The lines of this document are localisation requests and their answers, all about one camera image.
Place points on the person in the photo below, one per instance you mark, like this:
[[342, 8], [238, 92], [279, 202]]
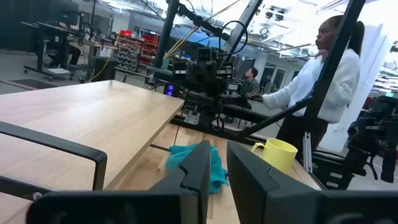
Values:
[[342, 87], [250, 84]]

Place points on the black metal rig frame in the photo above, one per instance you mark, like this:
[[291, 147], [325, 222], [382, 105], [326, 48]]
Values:
[[336, 56]]

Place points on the wooden shelf black metal frame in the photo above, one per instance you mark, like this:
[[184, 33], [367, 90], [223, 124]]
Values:
[[77, 124]]

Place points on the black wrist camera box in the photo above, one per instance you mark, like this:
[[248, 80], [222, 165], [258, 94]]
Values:
[[204, 54]]

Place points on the silver metal bracket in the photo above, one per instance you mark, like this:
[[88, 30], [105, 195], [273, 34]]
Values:
[[191, 118]]

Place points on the black background robot arm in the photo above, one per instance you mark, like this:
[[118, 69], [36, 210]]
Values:
[[373, 133]]

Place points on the teal cloth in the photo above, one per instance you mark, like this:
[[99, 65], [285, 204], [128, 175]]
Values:
[[219, 174]]

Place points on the black floor mat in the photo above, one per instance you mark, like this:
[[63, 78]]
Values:
[[31, 83]]

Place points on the black bin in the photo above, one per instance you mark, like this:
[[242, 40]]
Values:
[[104, 68]]

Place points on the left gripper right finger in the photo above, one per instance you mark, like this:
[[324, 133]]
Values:
[[255, 193]]

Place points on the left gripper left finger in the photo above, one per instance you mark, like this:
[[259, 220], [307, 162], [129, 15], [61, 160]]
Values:
[[186, 186]]

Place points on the aluminium extrusion bar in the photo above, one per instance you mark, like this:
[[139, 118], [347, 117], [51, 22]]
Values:
[[307, 152]]

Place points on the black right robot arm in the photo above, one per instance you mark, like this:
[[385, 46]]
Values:
[[202, 102]]

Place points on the yellow mug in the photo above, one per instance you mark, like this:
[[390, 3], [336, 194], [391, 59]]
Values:
[[280, 155]]

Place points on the computer with purple lights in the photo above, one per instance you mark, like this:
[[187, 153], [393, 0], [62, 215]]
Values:
[[170, 90]]

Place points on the red storage rack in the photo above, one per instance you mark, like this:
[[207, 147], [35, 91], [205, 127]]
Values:
[[136, 53]]

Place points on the black background desk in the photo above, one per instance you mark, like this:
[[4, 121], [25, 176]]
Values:
[[56, 34]]

